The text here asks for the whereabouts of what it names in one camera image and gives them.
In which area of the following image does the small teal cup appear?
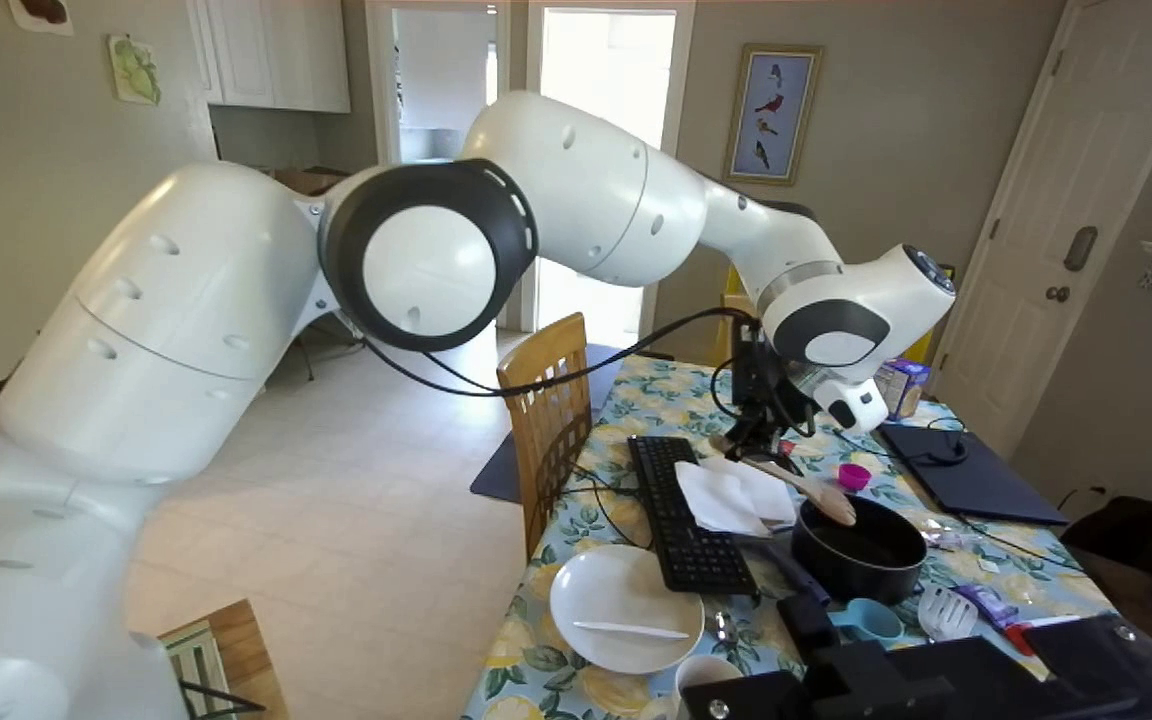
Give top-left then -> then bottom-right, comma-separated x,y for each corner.
827,597 -> 909,654

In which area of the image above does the framed bird picture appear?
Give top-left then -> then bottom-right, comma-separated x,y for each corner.
721,46 -> 827,194

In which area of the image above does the wooden spoon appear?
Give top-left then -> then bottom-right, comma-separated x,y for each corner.
748,447 -> 862,533

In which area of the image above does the brown cardboard box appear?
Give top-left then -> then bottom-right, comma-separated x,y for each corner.
267,164 -> 355,201

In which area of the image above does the blue red tube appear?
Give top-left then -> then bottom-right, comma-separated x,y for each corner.
952,582 -> 1049,657

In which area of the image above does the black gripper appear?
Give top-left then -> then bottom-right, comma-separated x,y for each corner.
728,337 -> 826,469

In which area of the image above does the small silver box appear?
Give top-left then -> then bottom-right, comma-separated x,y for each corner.
875,357 -> 938,423

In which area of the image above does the dark print wall poster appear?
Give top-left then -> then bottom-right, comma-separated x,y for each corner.
8,0 -> 76,35

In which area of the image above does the white plastic utensil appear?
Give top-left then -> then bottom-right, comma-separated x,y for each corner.
574,618 -> 698,645

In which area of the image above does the small black block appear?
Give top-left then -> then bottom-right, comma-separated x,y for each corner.
776,589 -> 842,662

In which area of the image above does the lemon print tablecloth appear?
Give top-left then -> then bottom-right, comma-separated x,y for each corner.
461,351 -> 1128,720

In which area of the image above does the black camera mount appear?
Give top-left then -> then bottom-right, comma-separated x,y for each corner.
681,611 -> 1152,720

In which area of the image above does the white wall cabinet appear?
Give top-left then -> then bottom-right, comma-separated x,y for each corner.
189,0 -> 355,119

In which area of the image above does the white door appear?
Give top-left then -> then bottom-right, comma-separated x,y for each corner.
932,0 -> 1152,460

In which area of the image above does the white ribbed ball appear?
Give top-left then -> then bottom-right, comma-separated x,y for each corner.
911,584 -> 984,649

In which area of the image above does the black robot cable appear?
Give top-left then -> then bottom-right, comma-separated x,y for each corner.
346,304 -> 755,405

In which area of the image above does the black keyboard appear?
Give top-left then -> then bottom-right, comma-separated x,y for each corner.
630,432 -> 762,600

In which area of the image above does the black pot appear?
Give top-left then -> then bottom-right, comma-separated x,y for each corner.
748,490 -> 938,609

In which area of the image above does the white paper napkin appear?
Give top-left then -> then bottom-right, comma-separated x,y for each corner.
672,458 -> 807,540

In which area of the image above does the white round plate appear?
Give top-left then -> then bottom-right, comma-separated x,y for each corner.
548,540 -> 713,682

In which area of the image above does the green print wall poster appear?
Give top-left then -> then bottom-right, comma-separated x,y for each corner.
103,34 -> 169,107

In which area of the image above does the black bag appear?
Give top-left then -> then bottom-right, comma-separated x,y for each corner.
1061,494 -> 1152,600

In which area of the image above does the dark blue notebook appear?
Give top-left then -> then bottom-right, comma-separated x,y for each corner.
872,420 -> 1074,528

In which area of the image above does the yellow black post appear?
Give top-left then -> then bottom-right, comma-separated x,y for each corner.
911,320 -> 955,367

